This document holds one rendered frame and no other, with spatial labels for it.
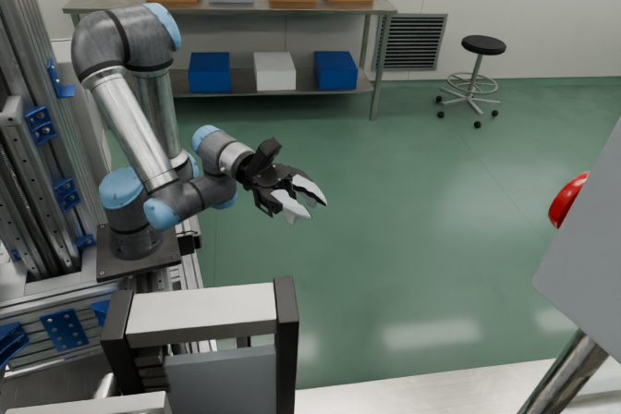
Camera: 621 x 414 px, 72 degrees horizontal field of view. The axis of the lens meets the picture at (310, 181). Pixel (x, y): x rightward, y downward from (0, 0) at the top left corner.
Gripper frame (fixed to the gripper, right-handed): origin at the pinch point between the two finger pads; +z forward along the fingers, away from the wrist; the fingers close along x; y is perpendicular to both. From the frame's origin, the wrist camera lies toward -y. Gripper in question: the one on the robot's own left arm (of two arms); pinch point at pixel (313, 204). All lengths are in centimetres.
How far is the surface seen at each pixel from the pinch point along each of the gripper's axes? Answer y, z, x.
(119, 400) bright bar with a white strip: -28, 22, 40
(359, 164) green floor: 145, -102, -146
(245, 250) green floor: 130, -93, -36
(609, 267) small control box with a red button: -45, 41, 25
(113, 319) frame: -25.7, 14.2, 37.5
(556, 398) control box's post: -34, 42, 24
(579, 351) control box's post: -37, 42, 24
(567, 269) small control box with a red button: -43, 40, 25
